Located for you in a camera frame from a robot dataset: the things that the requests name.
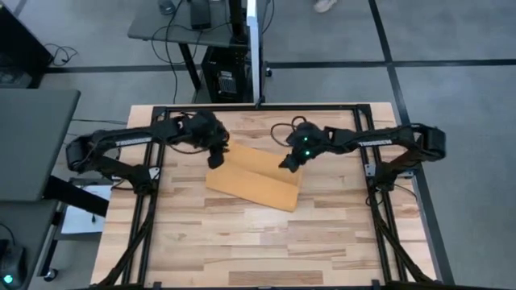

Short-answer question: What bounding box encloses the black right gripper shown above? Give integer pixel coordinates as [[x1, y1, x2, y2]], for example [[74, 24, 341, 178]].
[[278, 122, 330, 175]]

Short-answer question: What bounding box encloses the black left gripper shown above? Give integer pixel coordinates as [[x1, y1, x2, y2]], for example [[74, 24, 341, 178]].
[[188, 110, 231, 171]]

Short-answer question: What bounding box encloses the yellow waffle-weave towel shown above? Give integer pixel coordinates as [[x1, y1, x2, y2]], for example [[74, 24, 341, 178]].
[[205, 139, 304, 213]]

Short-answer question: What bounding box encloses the black computer tower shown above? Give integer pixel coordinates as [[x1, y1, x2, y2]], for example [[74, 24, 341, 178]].
[[200, 44, 253, 104]]

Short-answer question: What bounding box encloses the black power adapter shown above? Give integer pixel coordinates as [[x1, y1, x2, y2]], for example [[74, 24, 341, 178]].
[[189, 0, 213, 31]]

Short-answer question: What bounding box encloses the white paper sheet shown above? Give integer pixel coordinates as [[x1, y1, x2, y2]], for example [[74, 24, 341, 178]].
[[60, 184, 113, 235]]

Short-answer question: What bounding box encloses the grey desk with black legs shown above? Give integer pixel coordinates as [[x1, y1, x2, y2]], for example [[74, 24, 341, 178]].
[[127, 0, 259, 92]]

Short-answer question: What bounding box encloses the grey computer mouse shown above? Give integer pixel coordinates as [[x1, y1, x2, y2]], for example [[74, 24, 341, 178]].
[[157, 0, 177, 16]]

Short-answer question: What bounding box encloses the person's foot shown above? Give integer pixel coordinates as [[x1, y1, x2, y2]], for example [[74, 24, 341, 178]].
[[313, 0, 339, 14]]

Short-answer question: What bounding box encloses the large grey desk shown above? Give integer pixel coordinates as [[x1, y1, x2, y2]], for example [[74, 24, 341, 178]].
[[0, 88, 110, 218]]

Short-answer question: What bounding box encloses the black cabinet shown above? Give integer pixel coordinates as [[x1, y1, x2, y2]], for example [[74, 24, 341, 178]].
[[0, 2, 54, 89]]

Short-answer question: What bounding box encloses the black device with green light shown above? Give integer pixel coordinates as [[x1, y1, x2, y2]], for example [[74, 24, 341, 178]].
[[0, 242, 27, 289]]

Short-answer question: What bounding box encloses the black looped gripper cable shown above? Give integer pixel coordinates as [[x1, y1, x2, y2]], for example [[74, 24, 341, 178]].
[[269, 115, 310, 148]]

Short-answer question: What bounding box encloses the black aluminium table frame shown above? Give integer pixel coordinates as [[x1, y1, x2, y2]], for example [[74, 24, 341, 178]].
[[94, 103, 439, 289]]

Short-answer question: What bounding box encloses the black desk cable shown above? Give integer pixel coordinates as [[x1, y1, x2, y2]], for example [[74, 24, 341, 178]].
[[150, 0, 205, 105]]

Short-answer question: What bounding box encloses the white upright post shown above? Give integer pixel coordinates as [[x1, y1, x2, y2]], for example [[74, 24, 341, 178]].
[[245, 0, 266, 107]]

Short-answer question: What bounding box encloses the black cable on floor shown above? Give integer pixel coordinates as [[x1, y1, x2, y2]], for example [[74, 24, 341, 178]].
[[43, 43, 80, 68]]

